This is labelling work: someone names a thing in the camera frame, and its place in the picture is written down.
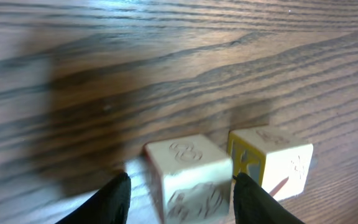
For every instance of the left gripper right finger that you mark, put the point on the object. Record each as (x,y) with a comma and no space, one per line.
(253,205)

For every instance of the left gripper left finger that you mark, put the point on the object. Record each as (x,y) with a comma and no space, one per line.
(109,205)

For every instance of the hammer picture wooden block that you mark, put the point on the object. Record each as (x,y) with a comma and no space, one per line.
(274,158)

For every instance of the red edged frog block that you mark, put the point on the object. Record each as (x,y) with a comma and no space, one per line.
(190,179)

